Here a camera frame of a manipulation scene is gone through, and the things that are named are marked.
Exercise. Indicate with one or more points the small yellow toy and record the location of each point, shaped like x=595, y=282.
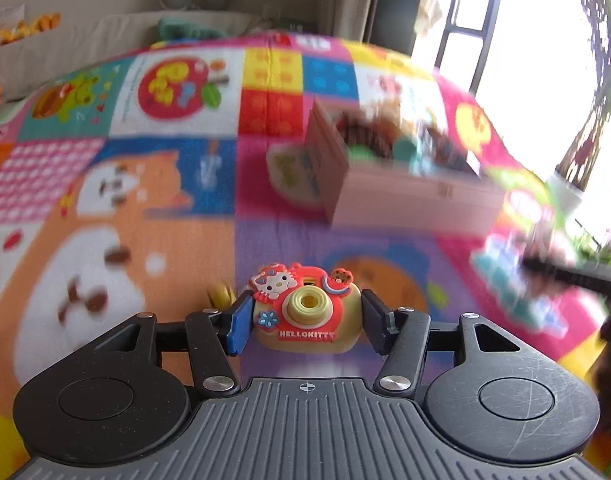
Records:
x=221, y=294

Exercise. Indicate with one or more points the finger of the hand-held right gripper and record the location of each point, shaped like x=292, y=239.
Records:
x=570, y=275

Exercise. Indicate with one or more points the tall potted plant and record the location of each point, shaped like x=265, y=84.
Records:
x=598, y=85

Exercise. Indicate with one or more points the pink wooden box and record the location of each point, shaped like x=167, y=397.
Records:
x=410, y=195

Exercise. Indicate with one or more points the red and yellow toy camera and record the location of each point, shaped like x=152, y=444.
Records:
x=305, y=310

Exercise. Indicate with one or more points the dark window frame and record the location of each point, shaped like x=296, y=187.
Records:
x=460, y=15

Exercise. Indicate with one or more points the white plant pot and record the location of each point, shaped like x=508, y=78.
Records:
x=565, y=192

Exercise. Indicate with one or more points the green cloth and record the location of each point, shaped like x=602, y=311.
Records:
x=185, y=28

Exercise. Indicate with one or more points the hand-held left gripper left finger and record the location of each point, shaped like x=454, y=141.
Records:
x=240, y=325

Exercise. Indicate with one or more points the colourful printed play mat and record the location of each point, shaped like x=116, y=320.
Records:
x=135, y=220

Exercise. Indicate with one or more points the low green plants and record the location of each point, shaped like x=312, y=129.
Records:
x=598, y=245

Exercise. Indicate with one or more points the teal toy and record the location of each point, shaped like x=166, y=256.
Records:
x=405, y=152

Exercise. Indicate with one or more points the dark brown toy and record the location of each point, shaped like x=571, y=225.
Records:
x=450, y=152

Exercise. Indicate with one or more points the beige sofa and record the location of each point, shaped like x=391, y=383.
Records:
x=110, y=25

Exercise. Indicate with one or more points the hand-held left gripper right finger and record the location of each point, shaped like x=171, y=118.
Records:
x=374, y=320

